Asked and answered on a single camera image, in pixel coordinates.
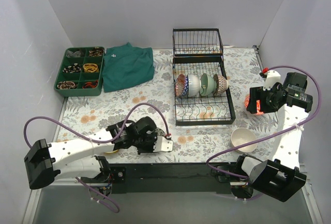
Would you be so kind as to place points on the brown diamond patterned bowl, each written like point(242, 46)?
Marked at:
point(222, 84)

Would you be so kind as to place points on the black wire dish rack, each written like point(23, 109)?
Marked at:
point(202, 110)

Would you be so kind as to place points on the cream bowl right side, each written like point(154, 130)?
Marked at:
point(242, 136)

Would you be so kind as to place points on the black upright wire basket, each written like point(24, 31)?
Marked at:
point(197, 45)

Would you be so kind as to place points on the orange floral patterned bowl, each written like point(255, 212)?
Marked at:
point(246, 103)

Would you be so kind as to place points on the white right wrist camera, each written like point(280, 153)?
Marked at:
point(270, 77)

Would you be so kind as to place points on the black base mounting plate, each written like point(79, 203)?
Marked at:
point(170, 177)

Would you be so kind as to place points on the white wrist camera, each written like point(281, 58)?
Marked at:
point(270, 77)
point(162, 145)

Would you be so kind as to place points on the floral patterned table mat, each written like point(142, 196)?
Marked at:
point(155, 99)

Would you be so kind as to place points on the black leaf patterned bowl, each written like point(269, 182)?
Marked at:
point(160, 132)

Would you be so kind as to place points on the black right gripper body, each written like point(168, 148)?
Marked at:
point(255, 102)

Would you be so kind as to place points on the pale green ceramic bowl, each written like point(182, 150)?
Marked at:
point(208, 85)

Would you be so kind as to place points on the green compartment organizer tray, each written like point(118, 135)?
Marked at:
point(80, 73)

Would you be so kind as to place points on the white bowl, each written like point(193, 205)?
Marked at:
point(194, 85)

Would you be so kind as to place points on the orange geometric patterned bowl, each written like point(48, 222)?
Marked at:
point(179, 85)

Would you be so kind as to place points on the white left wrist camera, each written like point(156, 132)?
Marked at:
point(162, 145)

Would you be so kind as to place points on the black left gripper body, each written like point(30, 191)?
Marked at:
point(149, 144)

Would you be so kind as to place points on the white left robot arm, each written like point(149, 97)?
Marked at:
point(46, 162)

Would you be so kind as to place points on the dark green folded cloth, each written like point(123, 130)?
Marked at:
point(127, 66)

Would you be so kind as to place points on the blue zigzag patterned bowl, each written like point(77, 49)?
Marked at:
point(186, 87)

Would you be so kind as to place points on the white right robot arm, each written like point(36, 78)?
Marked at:
point(279, 176)

